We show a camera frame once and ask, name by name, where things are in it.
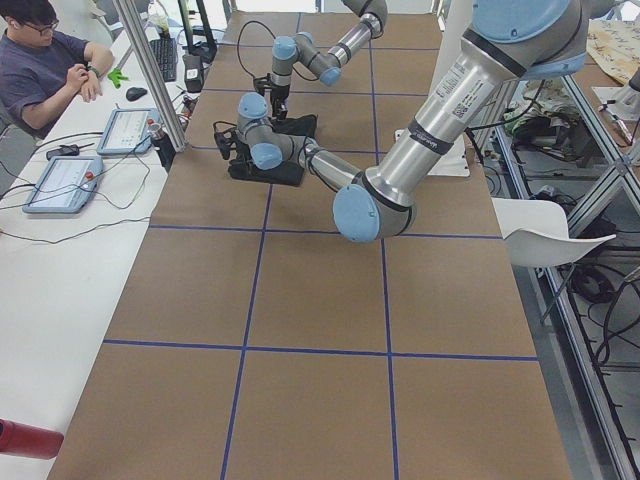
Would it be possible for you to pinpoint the far blue teach pendant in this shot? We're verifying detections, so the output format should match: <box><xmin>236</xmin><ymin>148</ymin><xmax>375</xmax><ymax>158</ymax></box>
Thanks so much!
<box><xmin>96</xmin><ymin>108</ymin><xmax>160</xmax><ymax>157</ymax></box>

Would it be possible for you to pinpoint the red cylinder object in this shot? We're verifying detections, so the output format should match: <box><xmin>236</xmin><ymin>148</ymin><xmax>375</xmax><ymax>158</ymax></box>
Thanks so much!
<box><xmin>0</xmin><ymin>419</ymin><xmax>64</xmax><ymax>460</ymax></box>

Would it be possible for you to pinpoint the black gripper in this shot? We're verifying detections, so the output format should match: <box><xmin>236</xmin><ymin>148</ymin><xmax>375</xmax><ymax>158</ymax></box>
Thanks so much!
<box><xmin>214</xmin><ymin>127</ymin><xmax>250</xmax><ymax>162</ymax></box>
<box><xmin>253</xmin><ymin>74</ymin><xmax>291</xmax><ymax>120</ymax></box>

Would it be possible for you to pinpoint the black bottle on desk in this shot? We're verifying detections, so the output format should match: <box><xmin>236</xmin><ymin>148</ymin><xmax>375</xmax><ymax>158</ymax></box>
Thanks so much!
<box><xmin>147</xmin><ymin>118</ymin><xmax>176</xmax><ymax>172</ymax></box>

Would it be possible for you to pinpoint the black graphic t-shirt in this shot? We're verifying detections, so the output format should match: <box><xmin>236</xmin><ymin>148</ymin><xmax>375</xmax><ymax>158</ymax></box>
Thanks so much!
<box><xmin>228</xmin><ymin>114</ymin><xmax>318</xmax><ymax>187</ymax></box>

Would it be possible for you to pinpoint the seated person in grey shirt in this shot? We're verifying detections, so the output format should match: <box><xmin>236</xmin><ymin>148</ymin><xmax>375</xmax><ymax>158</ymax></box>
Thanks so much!
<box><xmin>1</xmin><ymin>1</ymin><xmax>114</xmax><ymax>139</ymax></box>

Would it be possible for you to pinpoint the white plastic chair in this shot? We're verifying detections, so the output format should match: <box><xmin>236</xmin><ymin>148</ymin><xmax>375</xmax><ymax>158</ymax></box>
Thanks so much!
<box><xmin>492</xmin><ymin>198</ymin><xmax>616</xmax><ymax>268</ymax></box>

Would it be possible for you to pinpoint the blue teach pendant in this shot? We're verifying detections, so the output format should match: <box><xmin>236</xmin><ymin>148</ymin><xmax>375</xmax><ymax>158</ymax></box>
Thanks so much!
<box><xmin>22</xmin><ymin>156</ymin><xmax>104</xmax><ymax>214</ymax></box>
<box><xmin>96</xmin><ymin>108</ymin><xmax>160</xmax><ymax>157</ymax></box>

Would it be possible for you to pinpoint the aluminium frame post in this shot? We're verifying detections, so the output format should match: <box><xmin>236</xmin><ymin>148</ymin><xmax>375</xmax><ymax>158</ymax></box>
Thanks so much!
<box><xmin>113</xmin><ymin>0</ymin><xmax>187</xmax><ymax>152</ymax></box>

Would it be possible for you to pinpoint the green plastic object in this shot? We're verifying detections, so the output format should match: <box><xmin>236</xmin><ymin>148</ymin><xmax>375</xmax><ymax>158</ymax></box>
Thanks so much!
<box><xmin>107</xmin><ymin>68</ymin><xmax>129</xmax><ymax>89</ymax></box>

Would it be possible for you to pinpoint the black keyboard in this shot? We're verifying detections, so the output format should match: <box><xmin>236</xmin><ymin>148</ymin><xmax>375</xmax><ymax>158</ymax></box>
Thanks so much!
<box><xmin>149</xmin><ymin>37</ymin><xmax>177</xmax><ymax>82</ymax></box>

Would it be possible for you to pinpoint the black computer mouse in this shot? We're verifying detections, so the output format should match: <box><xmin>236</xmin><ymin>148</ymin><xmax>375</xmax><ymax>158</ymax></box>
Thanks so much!
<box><xmin>125</xmin><ymin>87</ymin><xmax>148</xmax><ymax>102</ymax></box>

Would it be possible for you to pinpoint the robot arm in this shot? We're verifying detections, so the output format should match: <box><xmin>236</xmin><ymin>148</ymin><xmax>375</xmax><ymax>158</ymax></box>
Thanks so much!
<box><xmin>253</xmin><ymin>0</ymin><xmax>388</xmax><ymax>121</ymax></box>
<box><xmin>214</xmin><ymin>1</ymin><xmax>595</xmax><ymax>242</ymax></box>

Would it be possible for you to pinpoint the near blue teach pendant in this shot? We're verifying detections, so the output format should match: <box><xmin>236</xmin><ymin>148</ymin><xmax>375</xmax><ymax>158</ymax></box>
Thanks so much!
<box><xmin>22</xmin><ymin>156</ymin><xmax>104</xmax><ymax>214</ymax></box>

